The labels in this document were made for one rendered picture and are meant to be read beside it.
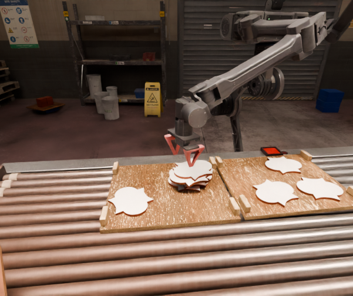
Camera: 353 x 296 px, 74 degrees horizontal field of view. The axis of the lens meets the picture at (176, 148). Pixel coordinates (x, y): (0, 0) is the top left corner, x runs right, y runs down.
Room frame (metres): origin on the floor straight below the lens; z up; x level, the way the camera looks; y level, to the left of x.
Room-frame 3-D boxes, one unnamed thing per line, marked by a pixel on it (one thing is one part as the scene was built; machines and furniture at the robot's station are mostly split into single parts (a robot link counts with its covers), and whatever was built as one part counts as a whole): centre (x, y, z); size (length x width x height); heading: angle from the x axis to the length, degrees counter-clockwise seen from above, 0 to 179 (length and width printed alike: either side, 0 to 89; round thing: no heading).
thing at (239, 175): (0.74, -0.39, 0.93); 0.41 x 0.35 x 0.02; 98
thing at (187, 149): (0.66, -0.04, 1.09); 0.07 x 0.07 x 0.09; 31
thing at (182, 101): (0.69, -0.03, 1.22); 0.07 x 0.06 x 0.07; 20
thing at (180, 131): (0.69, -0.02, 1.16); 0.10 x 0.07 x 0.07; 31
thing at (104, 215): (0.53, 0.21, 0.95); 0.06 x 0.02 x 0.03; 6
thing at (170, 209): (0.68, 0.03, 0.93); 0.41 x 0.35 x 0.02; 96
